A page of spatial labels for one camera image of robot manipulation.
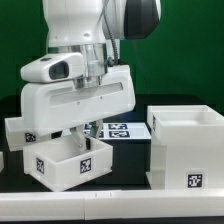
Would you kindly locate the white drawer cabinet box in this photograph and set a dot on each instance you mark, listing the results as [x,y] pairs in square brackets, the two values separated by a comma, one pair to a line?
[187,147]

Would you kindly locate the white front border rail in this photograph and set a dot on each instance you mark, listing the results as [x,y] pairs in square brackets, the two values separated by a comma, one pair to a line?
[118,204]

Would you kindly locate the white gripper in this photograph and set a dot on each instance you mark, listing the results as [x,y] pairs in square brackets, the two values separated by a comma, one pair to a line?
[50,108]

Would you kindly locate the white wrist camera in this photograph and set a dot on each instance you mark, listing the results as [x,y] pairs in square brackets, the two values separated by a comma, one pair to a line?
[54,68]

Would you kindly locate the white sheet with markers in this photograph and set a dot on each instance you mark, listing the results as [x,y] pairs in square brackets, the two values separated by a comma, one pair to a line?
[124,131]

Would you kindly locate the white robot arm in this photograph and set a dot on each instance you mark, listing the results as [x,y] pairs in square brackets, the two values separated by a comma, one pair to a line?
[80,78]

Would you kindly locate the small white drawer with knob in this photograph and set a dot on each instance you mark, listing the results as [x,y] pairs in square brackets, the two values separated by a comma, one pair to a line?
[17,137]

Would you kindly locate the large white drawer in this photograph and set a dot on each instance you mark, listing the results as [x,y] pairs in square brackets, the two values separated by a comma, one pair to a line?
[60,165]

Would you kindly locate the white block at left edge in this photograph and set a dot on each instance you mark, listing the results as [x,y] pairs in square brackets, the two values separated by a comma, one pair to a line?
[1,162]

